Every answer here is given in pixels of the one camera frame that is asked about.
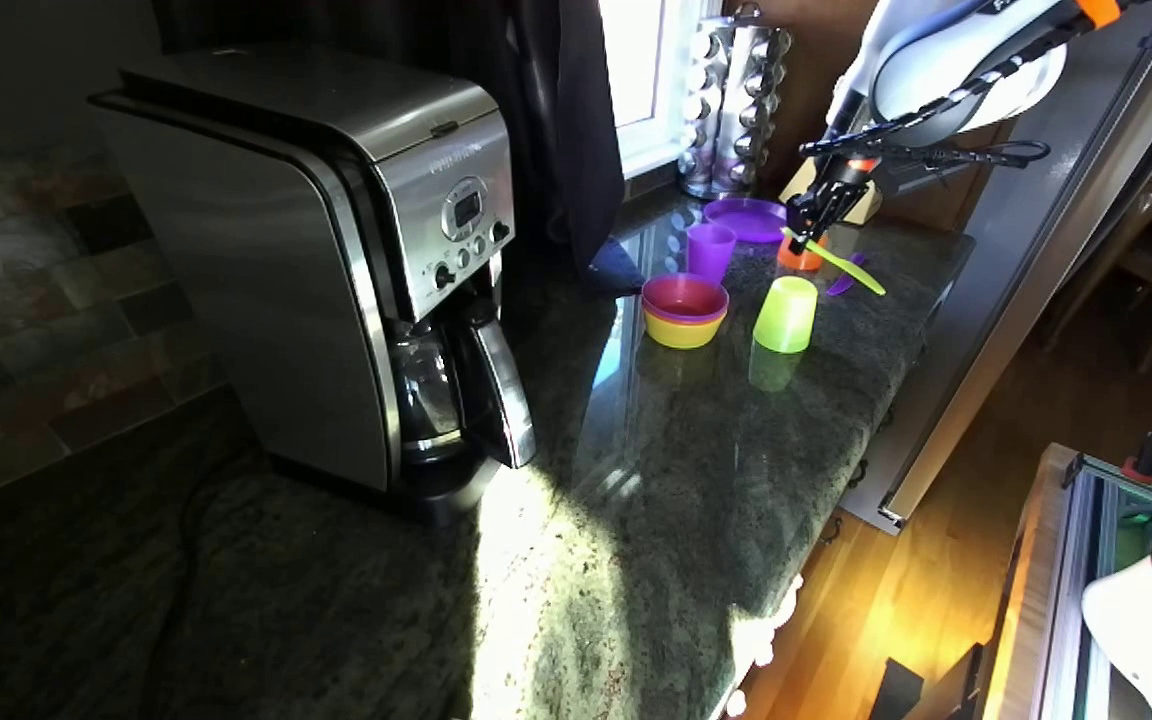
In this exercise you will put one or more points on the purple plastic cup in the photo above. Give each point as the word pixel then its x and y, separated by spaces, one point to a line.
pixel 709 248

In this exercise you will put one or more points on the stainless steel coffee maker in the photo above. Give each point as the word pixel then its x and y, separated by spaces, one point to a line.
pixel 312 206

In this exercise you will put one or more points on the glass coffee carafe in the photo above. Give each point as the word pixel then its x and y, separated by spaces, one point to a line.
pixel 463 400

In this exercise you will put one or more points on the pink and yellow bowls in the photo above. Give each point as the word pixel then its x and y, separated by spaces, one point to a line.
pixel 683 308

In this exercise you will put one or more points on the white window frame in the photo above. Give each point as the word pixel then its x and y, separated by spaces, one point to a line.
pixel 651 66

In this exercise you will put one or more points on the yellow-green plastic knife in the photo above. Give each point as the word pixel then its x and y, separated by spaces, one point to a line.
pixel 849 269

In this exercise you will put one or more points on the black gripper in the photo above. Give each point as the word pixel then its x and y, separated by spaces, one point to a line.
pixel 823 192

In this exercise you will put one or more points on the yellow-green plastic cup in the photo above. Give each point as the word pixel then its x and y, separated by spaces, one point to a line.
pixel 784 319

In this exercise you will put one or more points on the stainless steel appliance front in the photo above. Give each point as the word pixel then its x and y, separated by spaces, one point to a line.
pixel 1031 234

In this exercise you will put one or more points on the orange plastic cup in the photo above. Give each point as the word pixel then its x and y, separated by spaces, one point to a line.
pixel 798 260

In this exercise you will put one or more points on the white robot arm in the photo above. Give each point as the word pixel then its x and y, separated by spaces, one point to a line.
pixel 927 75

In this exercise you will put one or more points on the purple plastic plate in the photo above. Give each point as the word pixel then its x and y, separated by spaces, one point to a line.
pixel 750 220

